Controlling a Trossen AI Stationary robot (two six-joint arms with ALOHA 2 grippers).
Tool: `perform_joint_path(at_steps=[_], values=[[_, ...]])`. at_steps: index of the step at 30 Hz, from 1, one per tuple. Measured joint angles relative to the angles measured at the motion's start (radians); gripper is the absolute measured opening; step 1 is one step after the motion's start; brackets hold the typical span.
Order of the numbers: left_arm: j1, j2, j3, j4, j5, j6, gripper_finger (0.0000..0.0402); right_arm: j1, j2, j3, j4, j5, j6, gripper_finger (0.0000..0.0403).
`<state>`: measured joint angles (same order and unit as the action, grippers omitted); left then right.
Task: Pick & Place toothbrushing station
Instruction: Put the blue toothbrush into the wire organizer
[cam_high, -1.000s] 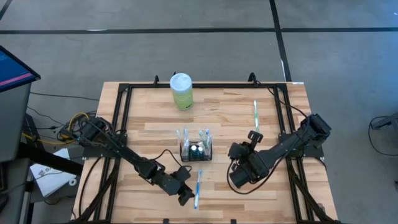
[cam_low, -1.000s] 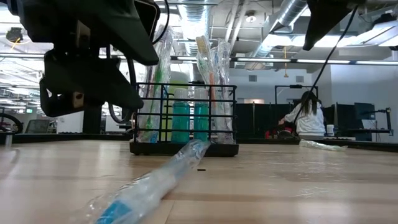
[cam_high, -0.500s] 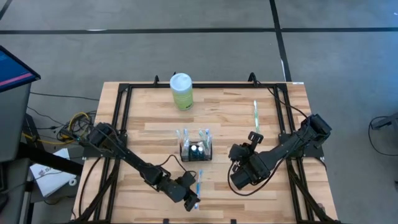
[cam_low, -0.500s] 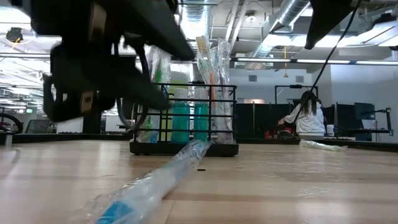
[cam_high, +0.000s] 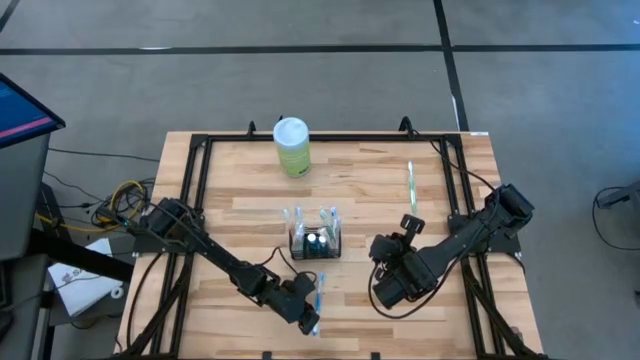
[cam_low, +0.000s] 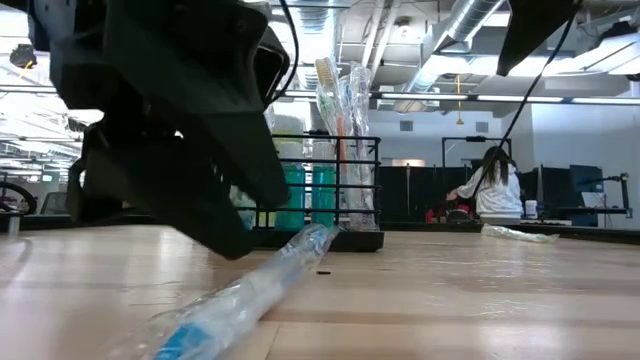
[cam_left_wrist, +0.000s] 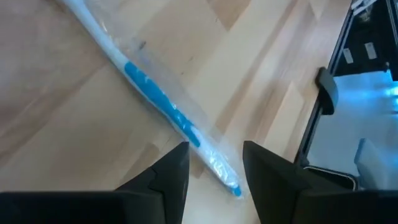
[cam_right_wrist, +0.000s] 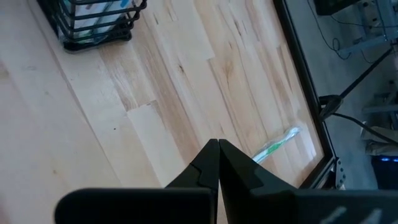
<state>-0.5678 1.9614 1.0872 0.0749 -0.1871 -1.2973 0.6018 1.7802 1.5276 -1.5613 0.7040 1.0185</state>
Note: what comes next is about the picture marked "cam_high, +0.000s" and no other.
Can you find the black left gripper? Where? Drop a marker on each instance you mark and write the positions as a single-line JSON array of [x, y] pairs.
[[285, 302]]

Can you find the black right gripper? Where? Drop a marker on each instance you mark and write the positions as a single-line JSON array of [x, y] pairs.
[[417, 272]]

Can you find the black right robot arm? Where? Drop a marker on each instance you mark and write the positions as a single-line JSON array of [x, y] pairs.
[[470, 235]]

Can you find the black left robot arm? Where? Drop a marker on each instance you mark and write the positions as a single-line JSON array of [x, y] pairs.
[[215, 250]]

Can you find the white label sticker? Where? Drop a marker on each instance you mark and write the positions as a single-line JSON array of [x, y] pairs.
[[478, 133]]

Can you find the green wipes canister white lid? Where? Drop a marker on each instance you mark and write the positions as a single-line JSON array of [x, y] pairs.
[[292, 150]]

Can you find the white tape roll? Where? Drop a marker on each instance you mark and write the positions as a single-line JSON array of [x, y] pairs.
[[117, 292]]

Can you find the white box beside table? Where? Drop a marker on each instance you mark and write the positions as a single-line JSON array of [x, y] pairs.
[[80, 280]]

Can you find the grey stand foot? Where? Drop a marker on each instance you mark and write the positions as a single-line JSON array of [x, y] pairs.
[[620, 195]]

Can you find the black stand beam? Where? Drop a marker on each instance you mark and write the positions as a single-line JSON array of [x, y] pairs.
[[80, 255]]

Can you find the grey cabinet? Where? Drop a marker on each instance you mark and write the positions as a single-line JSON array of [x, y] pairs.
[[20, 200]]

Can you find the blue screen monitor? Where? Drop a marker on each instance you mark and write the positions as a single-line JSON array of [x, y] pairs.
[[20, 110]]

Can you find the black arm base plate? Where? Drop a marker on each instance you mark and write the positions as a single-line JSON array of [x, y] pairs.
[[150, 246], [500, 246]]

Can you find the black aluminium table frame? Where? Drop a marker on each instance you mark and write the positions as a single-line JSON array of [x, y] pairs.
[[375, 137]]

